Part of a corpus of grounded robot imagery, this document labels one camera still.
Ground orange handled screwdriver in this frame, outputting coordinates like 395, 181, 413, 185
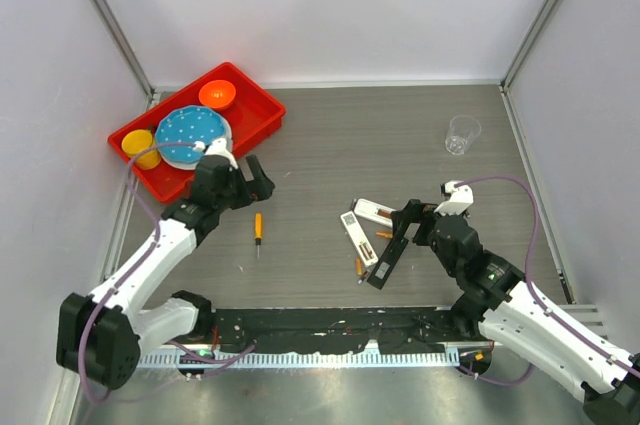
254, 213, 263, 260

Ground white remote control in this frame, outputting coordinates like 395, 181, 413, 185
353, 198, 393, 228

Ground white remote with orange batteries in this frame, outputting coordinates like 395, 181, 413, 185
340, 211, 379, 267

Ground black remote control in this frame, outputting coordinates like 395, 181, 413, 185
366, 237, 408, 290

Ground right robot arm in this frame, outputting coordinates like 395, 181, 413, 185
390, 200, 639, 424

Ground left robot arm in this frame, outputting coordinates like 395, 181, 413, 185
56, 152, 275, 390

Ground grey plate under blue plate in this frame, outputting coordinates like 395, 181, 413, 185
160, 114, 234, 171

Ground red plastic tray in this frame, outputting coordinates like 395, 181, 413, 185
107, 62, 286, 203

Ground blue dotted plate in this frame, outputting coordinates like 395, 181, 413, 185
154, 104, 229, 164

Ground clear plastic cup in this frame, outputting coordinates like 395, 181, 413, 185
444, 115, 482, 156

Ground orange bowl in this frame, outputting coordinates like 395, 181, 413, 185
198, 80, 237, 111

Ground yellow cup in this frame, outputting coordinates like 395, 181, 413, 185
121, 129, 161, 170

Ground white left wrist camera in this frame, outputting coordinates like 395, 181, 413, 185
204, 137, 238, 169

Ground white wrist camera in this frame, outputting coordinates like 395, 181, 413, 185
204, 137, 238, 169
435, 181, 474, 216

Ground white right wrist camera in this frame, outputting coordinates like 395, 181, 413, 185
435, 181, 474, 216

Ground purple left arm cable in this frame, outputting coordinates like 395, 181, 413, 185
79, 140, 257, 404

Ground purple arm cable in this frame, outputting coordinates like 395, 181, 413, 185
79, 140, 257, 404
452, 175, 640, 388

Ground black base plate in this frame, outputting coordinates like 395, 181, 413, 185
186, 307, 485, 355

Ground white slotted cable duct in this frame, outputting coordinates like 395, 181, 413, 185
138, 346, 460, 373

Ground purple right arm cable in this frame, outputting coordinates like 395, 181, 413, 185
452, 175, 640, 388

